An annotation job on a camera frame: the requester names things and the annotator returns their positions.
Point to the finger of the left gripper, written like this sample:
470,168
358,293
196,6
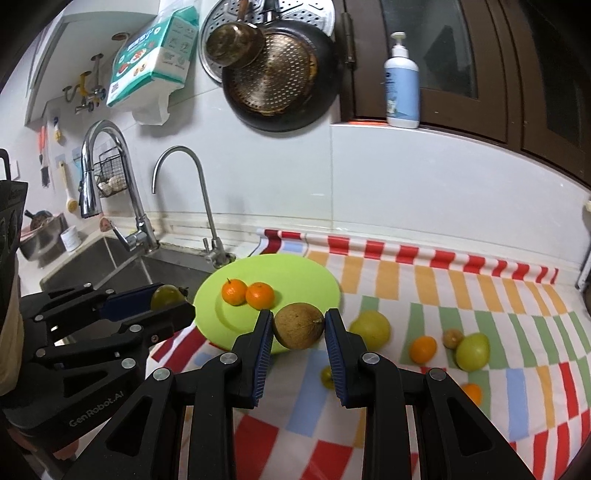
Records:
132,339
100,303

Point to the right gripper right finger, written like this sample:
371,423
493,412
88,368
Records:
415,421

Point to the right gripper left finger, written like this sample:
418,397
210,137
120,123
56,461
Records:
142,440

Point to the small green fruit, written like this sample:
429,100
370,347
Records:
165,296
326,378

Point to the small orange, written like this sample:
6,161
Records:
474,392
423,349

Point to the green apple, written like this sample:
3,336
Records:
473,353

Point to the small brown fruit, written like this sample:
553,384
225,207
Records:
452,338

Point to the large orange mandarin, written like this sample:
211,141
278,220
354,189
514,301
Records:
260,296

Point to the yellow-green pear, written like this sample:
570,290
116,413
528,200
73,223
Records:
373,327

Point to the small tan fruit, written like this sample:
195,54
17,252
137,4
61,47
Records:
298,326

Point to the large chrome kitchen faucet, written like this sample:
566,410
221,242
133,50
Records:
89,199

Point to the stainless steel double sink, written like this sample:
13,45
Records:
106,264

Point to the small white cup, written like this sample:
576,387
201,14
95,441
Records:
70,238

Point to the colourful striped table mat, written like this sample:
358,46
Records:
515,336

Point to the green plastic plate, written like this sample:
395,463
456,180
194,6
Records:
293,278

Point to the black frying pan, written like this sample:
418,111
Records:
292,82

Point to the small brass saucepan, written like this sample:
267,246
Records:
235,44

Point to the white pump soap bottle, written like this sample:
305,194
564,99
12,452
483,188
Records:
402,86

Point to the long handled dish brush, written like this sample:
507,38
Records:
71,202

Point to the black wire sponge basket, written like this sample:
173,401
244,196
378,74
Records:
108,173

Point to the wall hook set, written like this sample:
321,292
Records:
92,93

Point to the dark wooden window frame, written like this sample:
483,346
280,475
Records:
512,73

